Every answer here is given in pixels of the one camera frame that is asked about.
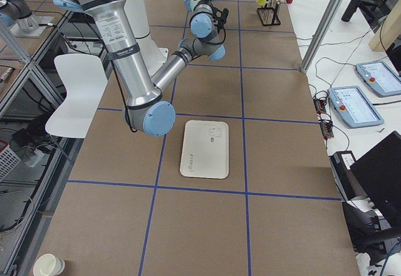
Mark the cream rabbit print tray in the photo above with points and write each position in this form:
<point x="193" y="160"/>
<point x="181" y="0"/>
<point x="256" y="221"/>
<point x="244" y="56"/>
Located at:
<point x="205" y="150"/>

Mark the paper coffee cup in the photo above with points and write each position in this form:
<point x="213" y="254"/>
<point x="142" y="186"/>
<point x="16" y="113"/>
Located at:
<point x="48" y="265"/>

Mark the black tall bottle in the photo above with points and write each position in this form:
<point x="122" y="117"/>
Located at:
<point x="350" y="10"/>

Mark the white plastic chair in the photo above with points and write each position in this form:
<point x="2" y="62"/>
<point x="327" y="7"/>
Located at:
<point x="85" y="81"/>

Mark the near blue teach pendant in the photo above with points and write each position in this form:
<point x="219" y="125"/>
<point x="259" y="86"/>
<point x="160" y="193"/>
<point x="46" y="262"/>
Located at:
<point x="354" y="108"/>

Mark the blue teach pendant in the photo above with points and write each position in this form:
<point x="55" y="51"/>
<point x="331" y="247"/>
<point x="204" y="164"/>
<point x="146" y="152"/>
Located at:
<point x="354" y="108"/>
<point x="380" y="78"/>

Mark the far blue teach pendant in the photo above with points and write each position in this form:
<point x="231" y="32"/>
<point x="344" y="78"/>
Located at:
<point x="380" y="78"/>

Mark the black laptop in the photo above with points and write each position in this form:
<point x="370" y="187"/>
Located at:
<point x="378" y="173"/>

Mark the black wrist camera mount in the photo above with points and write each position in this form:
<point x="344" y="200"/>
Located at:
<point x="220" y="16"/>

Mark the black wire cup rack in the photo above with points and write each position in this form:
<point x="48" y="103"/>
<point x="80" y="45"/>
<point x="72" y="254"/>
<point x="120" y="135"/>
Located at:
<point x="269" y="14"/>

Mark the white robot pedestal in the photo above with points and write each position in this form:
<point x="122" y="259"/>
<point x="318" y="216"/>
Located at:
<point x="154" y="57"/>

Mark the aluminium frame post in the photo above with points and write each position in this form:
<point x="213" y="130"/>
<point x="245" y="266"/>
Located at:
<point x="320" y="33"/>

